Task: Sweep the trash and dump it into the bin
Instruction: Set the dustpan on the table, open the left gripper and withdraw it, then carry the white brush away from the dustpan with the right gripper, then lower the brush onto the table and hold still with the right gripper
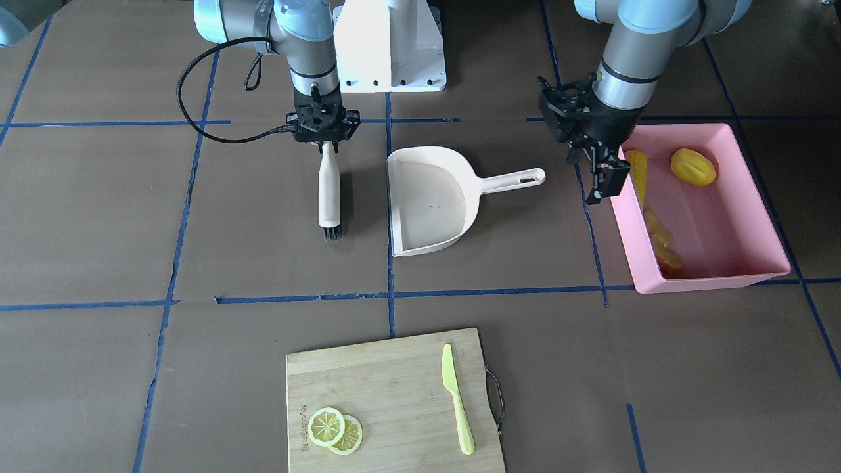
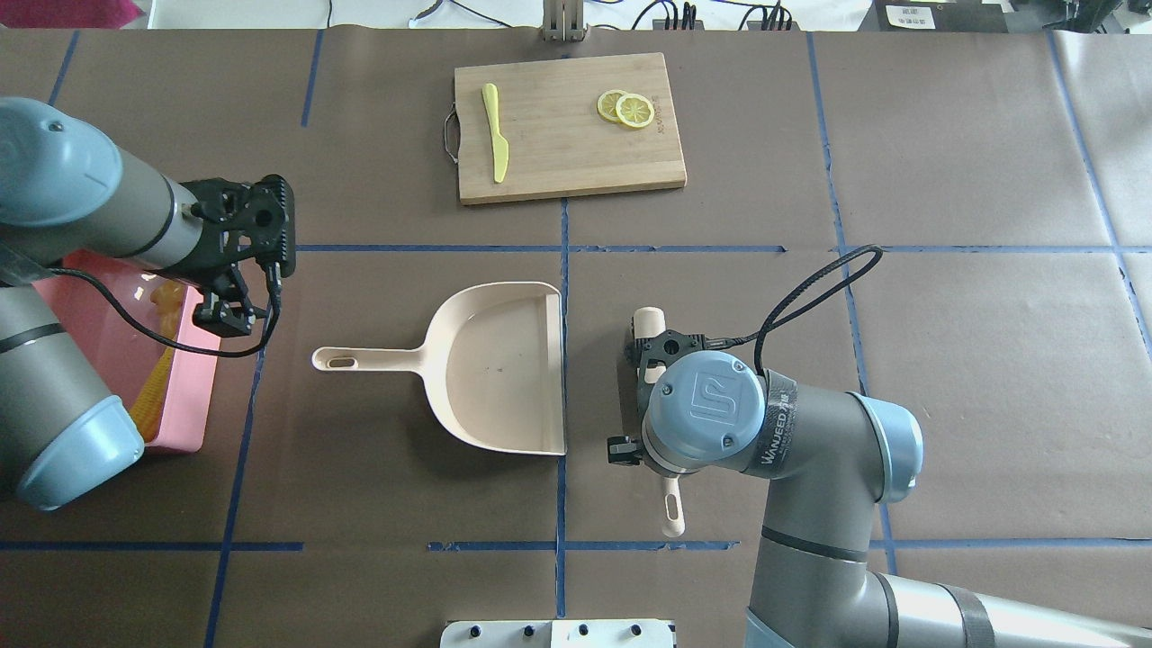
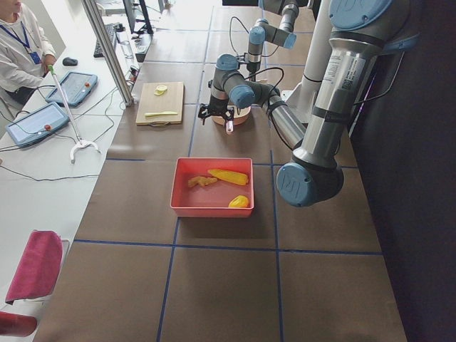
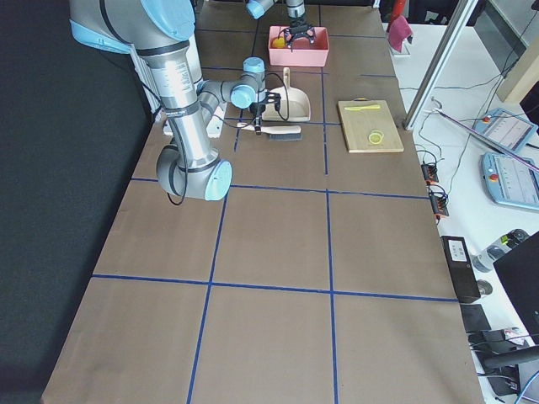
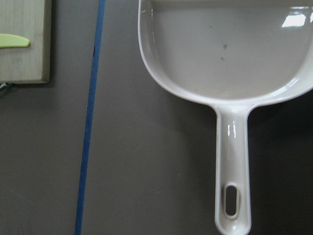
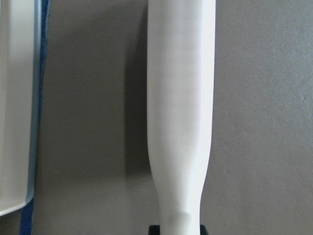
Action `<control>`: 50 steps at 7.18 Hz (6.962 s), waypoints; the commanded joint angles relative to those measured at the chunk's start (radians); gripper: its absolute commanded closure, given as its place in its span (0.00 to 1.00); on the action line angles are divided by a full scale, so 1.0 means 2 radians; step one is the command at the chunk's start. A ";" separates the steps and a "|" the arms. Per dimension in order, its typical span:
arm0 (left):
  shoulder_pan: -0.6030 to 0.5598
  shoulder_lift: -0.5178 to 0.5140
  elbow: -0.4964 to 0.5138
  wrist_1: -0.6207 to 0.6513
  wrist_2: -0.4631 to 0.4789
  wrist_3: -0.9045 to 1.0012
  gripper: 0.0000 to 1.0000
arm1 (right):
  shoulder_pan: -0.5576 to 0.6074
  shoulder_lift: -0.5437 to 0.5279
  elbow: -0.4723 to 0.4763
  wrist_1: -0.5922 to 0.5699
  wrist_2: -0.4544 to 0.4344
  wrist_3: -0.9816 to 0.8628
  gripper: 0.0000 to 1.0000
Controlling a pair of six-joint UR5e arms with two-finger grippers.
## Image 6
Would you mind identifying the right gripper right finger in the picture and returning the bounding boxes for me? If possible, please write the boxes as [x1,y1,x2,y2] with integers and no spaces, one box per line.
[200,225,208,235]

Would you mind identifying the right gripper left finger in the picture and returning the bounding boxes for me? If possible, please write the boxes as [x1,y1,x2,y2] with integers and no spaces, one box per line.
[149,225,160,235]

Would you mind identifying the wooden hand brush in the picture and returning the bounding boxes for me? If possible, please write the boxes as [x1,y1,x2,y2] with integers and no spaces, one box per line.
[147,0,216,235]

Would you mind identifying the beige plastic dustpan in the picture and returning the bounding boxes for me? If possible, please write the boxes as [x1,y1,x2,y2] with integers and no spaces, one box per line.
[0,0,42,215]

